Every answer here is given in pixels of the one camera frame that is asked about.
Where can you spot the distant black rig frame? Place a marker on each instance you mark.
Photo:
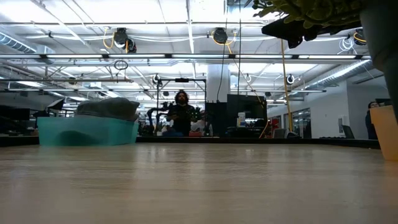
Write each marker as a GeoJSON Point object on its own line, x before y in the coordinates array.
{"type": "Point", "coordinates": [182, 80]}

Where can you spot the orange plastic bin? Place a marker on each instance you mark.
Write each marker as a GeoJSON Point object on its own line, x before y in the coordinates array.
{"type": "Point", "coordinates": [385, 133]}

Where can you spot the silver ventilation duct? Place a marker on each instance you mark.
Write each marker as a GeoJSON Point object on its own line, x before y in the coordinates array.
{"type": "Point", "coordinates": [339, 74]}

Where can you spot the teal plastic bin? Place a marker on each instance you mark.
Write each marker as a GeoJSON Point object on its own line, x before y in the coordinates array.
{"type": "Point", "coordinates": [87, 132]}

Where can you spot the white square pillar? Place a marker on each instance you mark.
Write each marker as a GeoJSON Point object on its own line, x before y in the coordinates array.
{"type": "Point", "coordinates": [217, 81]}

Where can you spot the grey denim cap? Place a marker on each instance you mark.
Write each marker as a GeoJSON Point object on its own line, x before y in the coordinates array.
{"type": "Point", "coordinates": [109, 109]}

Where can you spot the black monitor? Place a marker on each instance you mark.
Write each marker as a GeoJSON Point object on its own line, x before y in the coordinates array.
{"type": "Point", "coordinates": [247, 107]}

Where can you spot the white bottle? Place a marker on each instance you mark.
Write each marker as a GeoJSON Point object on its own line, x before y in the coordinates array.
{"type": "Point", "coordinates": [241, 119]}

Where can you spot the black cabinet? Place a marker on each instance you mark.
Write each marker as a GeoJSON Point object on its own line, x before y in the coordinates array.
{"type": "Point", "coordinates": [216, 119]}

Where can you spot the potted artificial green plant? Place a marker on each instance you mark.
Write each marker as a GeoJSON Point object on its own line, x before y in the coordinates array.
{"type": "Point", "coordinates": [382, 46]}

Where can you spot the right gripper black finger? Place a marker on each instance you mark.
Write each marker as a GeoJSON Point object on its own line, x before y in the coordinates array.
{"type": "Point", "coordinates": [283, 29]}

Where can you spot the distant black robot arms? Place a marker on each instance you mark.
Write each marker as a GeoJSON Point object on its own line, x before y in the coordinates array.
{"type": "Point", "coordinates": [152, 113]}

